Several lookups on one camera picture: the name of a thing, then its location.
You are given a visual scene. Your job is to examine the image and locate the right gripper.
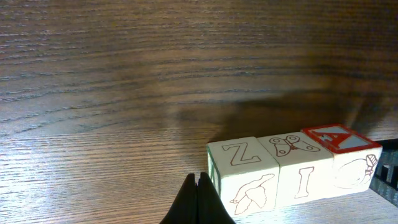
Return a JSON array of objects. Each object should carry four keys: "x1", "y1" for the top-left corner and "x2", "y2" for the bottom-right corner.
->
[{"x1": 370, "y1": 139, "x2": 397, "y2": 207}]

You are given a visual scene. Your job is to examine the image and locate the green Z wooden block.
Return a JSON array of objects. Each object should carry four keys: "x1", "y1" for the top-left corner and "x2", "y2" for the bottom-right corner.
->
[{"x1": 206, "y1": 137, "x2": 280, "y2": 217}]

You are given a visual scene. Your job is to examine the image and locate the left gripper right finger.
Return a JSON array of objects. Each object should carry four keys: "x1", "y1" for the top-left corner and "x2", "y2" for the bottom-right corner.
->
[{"x1": 197, "y1": 172, "x2": 235, "y2": 224}]

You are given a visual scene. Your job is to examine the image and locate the red A wooden block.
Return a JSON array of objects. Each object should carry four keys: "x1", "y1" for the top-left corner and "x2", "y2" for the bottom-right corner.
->
[{"x1": 302, "y1": 124, "x2": 382, "y2": 197}]

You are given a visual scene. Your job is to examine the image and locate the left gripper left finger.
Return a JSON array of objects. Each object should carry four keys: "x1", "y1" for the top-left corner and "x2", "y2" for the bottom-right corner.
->
[{"x1": 160, "y1": 174, "x2": 197, "y2": 224}]

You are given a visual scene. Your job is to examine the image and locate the letter I wooden block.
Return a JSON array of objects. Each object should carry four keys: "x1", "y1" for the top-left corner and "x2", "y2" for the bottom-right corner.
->
[{"x1": 258, "y1": 132, "x2": 333, "y2": 207}]

